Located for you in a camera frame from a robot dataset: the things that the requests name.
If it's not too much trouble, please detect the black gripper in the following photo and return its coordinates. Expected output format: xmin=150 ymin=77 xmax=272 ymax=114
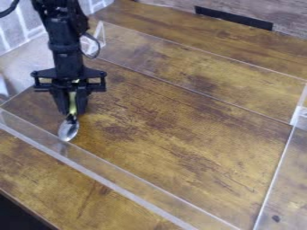
xmin=30 ymin=42 xmax=106 ymax=115

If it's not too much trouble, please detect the green handled metal spoon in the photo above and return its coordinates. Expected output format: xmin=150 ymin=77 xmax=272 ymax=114
xmin=57 ymin=92 xmax=78 ymax=142

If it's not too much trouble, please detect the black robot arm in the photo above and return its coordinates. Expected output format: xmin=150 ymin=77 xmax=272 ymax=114
xmin=30 ymin=0 xmax=106 ymax=116

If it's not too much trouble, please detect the clear acrylic front barrier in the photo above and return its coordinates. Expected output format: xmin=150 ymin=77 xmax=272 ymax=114
xmin=0 ymin=109 xmax=240 ymax=230

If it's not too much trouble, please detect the clear acrylic barrier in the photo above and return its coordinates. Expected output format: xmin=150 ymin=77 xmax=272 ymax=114
xmin=253 ymin=85 xmax=307 ymax=230
xmin=0 ymin=109 xmax=240 ymax=230

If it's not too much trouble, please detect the clear acrylic right barrier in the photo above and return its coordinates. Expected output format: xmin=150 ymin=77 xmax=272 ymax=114
xmin=253 ymin=85 xmax=307 ymax=230

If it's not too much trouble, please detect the clear acrylic triangular bracket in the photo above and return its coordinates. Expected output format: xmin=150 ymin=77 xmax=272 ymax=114
xmin=80 ymin=21 xmax=105 ymax=58

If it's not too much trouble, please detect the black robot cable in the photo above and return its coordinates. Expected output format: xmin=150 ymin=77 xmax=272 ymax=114
xmin=0 ymin=0 xmax=101 ymax=59

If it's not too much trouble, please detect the black strip on back wall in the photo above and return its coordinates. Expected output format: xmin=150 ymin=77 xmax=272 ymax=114
xmin=194 ymin=5 xmax=273 ymax=31

